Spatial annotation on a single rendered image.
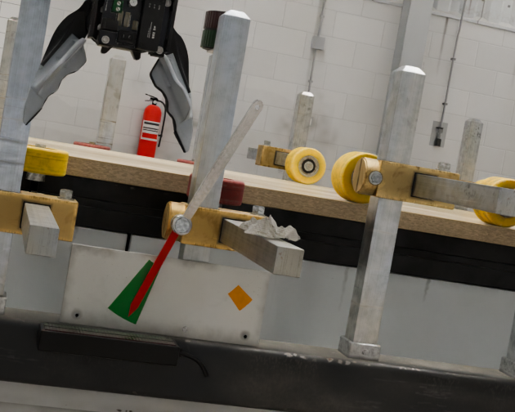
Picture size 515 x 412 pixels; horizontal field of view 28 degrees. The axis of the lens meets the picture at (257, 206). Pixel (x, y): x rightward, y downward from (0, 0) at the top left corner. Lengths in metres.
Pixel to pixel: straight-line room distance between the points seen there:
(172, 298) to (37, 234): 0.32
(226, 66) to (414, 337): 0.59
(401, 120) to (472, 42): 8.02
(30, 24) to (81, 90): 7.22
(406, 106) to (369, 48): 7.64
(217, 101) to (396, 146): 0.25
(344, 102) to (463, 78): 1.12
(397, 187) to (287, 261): 0.36
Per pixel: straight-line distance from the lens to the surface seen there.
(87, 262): 1.30
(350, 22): 8.99
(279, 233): 1.14
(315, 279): 1.60
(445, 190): 1.30
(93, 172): 1.51
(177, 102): 0.96
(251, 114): 1.26
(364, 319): 1.40
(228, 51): 1.32
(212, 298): 1.33
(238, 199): 1.44
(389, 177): 1.38
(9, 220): 1.29
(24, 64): 1.29
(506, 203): 1.18
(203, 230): 1.32
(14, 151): 1.29
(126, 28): 0.92
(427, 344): 1.69
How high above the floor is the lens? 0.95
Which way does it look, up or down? 3 degrees down
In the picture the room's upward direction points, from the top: 10 degrees clockwise
